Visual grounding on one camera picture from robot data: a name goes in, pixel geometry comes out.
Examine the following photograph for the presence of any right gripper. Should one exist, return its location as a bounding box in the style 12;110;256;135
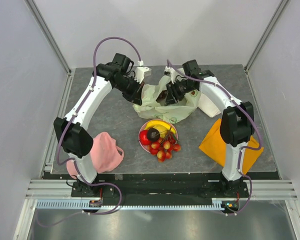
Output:
164;78;196;106

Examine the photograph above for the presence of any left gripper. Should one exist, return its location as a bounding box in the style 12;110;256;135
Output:
115;76;145;106

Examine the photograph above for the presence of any translucent green plastic bag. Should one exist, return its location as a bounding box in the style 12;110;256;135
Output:
132;76;201;124

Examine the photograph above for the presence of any yellow fake banana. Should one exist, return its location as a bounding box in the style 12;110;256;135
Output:
144;119;177;135

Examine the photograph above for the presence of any yellow fake pear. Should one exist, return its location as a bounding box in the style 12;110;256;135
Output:
153;124;168;139

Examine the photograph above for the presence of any dark purple fake plum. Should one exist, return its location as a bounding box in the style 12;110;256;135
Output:
146;127;161;142

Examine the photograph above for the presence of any red fake apple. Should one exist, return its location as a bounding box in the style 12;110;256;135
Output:
139;129;152;146

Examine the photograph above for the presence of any red strawberry bunch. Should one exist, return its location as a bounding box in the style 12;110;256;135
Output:
148;130;181;163

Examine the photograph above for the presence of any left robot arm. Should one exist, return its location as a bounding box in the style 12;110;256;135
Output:
53;53;150;197

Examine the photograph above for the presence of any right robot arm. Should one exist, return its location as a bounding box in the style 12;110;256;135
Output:
165;60;261;197

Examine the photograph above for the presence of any dark grape bunch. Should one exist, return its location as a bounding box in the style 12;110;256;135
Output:
157;90;167;101

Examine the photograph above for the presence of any white folded towel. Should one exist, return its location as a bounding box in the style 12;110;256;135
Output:
198;93;221;118

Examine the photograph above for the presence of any pink plate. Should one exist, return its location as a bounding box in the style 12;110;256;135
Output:
138;119;179;153

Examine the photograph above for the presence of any orange folded cloth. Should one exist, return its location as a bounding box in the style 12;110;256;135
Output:
198;118;264;175

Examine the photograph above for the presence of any pink baseball cap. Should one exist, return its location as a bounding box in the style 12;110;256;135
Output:
66;132;124;183

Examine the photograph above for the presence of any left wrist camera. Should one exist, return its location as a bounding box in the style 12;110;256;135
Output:
134;66;152;83

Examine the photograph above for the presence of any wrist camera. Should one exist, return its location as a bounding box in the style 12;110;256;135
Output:
134;66;152;83
164;66;180;84

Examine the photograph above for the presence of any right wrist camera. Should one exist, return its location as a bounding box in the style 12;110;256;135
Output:
164;66;180;84

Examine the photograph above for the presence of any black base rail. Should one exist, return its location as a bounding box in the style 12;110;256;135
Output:
71;172;249;198

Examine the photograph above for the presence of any white cable duct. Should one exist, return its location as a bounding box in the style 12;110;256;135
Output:
36;198;230;211

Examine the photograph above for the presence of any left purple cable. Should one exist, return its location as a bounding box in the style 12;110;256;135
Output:
36;36;144;227

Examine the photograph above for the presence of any left aluminium frame post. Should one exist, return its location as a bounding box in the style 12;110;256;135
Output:
24;0;72;75

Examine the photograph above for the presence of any aluminium frame post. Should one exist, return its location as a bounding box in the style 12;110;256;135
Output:
24;0;72;75
244;0;290;73

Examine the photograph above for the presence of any right aluminium frame post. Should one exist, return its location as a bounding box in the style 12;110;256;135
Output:
244;0;290;73

